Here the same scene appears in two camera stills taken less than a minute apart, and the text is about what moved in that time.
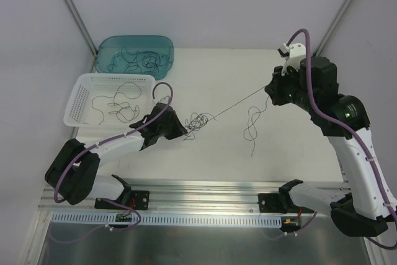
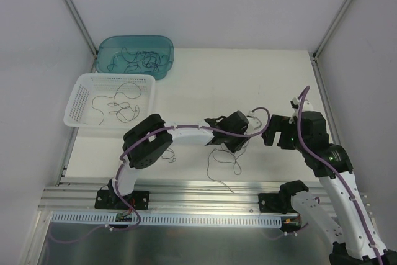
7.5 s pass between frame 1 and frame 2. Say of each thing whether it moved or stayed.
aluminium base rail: stayed
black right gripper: moved
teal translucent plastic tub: stayed
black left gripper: moved
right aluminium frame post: stayed
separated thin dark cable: moved
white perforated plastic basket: stayed
